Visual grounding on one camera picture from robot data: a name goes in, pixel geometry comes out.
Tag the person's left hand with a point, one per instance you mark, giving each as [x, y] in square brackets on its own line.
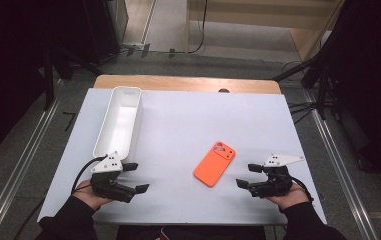
[88, 196]

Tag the person's right hand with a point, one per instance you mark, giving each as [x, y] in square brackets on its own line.
[289, 198]

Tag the orange phone case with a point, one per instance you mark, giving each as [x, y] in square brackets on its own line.
[213, 166]

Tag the white plastic bin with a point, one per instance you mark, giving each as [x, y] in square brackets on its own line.
[119, 123]

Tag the black metal stand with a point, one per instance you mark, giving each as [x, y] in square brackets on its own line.
[48, 86]
[321, 96]

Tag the white power strip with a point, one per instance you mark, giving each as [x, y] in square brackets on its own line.
[133, 45]

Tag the wooden shelf unit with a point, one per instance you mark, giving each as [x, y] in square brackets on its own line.
[244, 16]

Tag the red and white object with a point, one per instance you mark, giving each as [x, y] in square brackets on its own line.
[168, 234]

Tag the aluminium floor rail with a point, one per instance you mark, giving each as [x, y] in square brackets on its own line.
[18, 173]
[340, 166]

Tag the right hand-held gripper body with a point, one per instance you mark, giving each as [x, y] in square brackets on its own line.
[273, 185]

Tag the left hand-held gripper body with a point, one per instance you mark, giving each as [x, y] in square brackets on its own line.
[109, 186]

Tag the black curtain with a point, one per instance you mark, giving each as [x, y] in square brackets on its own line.
[371, 83]
[4, 66]

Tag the person's lap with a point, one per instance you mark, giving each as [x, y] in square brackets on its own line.
[211, 233]

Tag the black cabinet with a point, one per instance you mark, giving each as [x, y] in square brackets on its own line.
[101, 30]

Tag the white board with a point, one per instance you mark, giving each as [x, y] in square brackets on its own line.
[184, 116]

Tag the wooden table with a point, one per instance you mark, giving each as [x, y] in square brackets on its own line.
[184, 83]

